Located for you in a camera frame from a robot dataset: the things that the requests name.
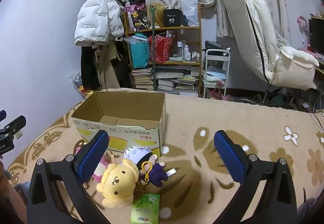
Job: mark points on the white-haired purple plush doll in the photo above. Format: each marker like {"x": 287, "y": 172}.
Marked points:
{"x": 136, "y": 155}

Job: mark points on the white trolley cart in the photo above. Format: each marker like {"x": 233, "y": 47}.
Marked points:
{"x": 215, "y": 61}

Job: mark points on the beige round patterned rug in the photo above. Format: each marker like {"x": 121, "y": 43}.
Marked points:
{"x": 202, "y": 117}

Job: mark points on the pink desk fan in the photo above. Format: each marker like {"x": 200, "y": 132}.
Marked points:
{"x": 303, "y": 26}

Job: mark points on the beige coat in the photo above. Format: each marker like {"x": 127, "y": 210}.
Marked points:
{"x": 107, "y": 69}

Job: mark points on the stack of books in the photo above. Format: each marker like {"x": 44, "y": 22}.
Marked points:
{"x": 142, "y": 78}
{"x": 177, "y": 82}

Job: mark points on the white puffer jacket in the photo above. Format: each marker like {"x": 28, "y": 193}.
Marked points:
{"x": 93, "y": 16}

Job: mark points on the black cartoon-print bag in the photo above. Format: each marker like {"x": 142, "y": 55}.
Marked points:
{"x": 136, "y": 15}

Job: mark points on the teal shopping bag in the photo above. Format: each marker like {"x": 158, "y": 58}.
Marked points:
{"x": 138, "y": 51}

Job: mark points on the peach cloth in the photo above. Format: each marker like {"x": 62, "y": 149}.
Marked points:
{"x": 10, "y": 201}

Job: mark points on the black coat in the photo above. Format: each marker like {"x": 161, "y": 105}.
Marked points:
{"x": 87, "y": 67}

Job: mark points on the green pole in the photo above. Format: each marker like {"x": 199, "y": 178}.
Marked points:
{"x": 153, "y": 49}

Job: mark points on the pink bear plush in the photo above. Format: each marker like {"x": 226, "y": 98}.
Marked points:
{"x": 102, "y": 167}

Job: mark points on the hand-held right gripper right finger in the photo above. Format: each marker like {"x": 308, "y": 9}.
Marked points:
{"x": 229, "y": 159}

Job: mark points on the yellow dog plush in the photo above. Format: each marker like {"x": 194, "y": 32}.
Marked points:
{"x": 116, "y": 183}

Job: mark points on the grey cloth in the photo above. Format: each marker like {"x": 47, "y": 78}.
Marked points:
{"x": 22, "y": 186}

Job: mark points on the wooden shelf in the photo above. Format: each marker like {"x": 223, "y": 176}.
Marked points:
{"x": 174, "y": 28}

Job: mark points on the row of cosmetic bottles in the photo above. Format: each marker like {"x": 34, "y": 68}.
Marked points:
{"x": 187, "y": 53}

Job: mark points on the red gift bag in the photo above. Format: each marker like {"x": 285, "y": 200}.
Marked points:
{"x": 160, "y": 49}

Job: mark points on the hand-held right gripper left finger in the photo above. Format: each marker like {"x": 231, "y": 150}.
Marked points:
{"x": 91, "y": 156}

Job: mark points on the blonde fluffy item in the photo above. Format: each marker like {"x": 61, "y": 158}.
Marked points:
{"x": 159, "y": 15}

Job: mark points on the black monitor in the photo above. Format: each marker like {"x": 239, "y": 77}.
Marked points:
{"x": 316, "y": 35}

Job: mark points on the printed cardboard box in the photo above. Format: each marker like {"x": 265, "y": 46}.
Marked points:
{"x": 131, "y": 132}

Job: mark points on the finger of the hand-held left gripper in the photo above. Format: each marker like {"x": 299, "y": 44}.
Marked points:
{"x": 15, "y": 125}
{"x": 2, "y": 114}

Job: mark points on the pile of snack bags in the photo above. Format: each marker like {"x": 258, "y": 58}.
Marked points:
{"x": 77, "y": 82}

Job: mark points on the orange cartoon tag card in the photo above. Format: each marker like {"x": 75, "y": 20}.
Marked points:
{"x": 110, "y": 157}

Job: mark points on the green tissue packet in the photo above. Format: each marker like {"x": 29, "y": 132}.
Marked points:
{"x": 145, "y": 210}

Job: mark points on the black box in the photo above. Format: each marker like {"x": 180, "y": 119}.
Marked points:
{"x": 172, "y": 17}

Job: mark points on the clear plastic bag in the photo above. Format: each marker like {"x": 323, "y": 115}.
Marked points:
{"x": 188, "y": 6}

